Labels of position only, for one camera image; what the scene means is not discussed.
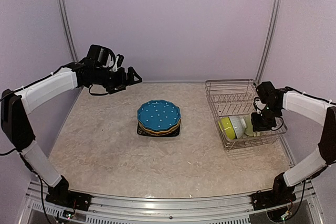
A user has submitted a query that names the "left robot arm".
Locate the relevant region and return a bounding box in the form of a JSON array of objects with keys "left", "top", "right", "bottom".
[{"left": 1, "top": 45, "right": 142, "bottom": 211}]

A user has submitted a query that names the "yellow-green bowl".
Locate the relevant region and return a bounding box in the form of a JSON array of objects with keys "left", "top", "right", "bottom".
[{"left": 218, "top": 117, "right": 236, "bottom": 140}]

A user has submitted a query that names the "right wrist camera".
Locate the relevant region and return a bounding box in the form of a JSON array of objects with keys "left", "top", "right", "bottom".
[{"left": 253, "top": 97, "right": 265, "bottom": 113}]

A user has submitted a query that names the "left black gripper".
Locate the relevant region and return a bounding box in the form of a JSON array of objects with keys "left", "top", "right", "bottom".
[{"left": 93, "top": 66, "right": 142, "bottom": 94}]

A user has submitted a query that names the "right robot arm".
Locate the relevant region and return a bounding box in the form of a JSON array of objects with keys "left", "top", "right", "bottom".
[{"left": 251, "top": 81, "right": 335, "bottom": 210}]

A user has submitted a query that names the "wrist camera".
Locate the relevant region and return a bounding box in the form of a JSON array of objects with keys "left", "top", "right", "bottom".
[
  {"left": 111, "top": 54, "right": 124, "bottom": 72},
  {"left": 253, "top": 97, "right": 265, "bottom": 113}
]

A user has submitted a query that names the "vertical aluminium post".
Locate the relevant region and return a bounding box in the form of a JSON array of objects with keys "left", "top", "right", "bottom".
[
  {"left": 57, "top": 0, "right": 79, "bottom": 62},
  {"left": 255, "top": 0, "right": 281, "bottom": 83}
]

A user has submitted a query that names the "right vertical aluminium post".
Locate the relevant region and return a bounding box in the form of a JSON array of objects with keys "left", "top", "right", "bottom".
[{"left": 255, "top": 0, "right": 281, "bottom": 83}]

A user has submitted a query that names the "metal wire dish rack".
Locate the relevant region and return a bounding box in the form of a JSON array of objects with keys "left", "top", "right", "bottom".
[{"left": 205, "top": 79, "right": 287, "bottom": 151}]

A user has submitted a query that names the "white patterned bowl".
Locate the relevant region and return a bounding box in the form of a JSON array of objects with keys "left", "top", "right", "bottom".
[{"left": 226, "top": 116, "right": 247, "bottom": 140}]

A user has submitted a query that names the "black square floral plate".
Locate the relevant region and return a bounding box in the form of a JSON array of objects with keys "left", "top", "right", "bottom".
[{"left": 137, "top": 123, "right": 181, "bottom": 137}]

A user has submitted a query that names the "orange polka dot plate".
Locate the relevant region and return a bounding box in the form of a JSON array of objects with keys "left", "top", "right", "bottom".
[{"left": 138, "top": 119, "right": 181, "bottom": 135}]

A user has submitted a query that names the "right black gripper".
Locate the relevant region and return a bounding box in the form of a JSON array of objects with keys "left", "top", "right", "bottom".
[{"left": 251, "top": 103, "right": 282, "bottom": 131}]

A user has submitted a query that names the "pale green mug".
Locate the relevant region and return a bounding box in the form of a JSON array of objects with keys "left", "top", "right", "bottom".
[{"left": 244, "top": 114, "right": 260, "bottom": 137}]

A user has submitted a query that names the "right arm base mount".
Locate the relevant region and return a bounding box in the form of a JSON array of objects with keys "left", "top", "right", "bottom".
[{"left": 250, "top": 190, "right": 297, "bottom": 211}]

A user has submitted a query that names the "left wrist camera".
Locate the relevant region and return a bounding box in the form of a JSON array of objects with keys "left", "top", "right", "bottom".
[{"left": 111, "top": 54, "right": 124, "bottom": 72}]

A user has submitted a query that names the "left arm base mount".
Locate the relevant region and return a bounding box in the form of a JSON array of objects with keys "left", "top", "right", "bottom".
[{"left": 46, "top": 191, "right": 92, "bottom": 211}]

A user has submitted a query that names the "aluminium front frame rail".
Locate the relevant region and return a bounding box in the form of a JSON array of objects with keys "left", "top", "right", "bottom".
[{"left": 18, "top": 179, "right": 325, "bottom": 224}]

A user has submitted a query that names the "blue polka dot plate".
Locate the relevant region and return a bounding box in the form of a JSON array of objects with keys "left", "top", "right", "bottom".
[{"left": 137, "top": 100, "right": 181, "bottom": 132}]

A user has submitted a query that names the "left vertical aluminium post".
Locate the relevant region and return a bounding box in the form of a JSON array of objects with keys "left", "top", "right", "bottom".
[{"left": 57, "top": 0, "right": 79, "bottom": 62}]

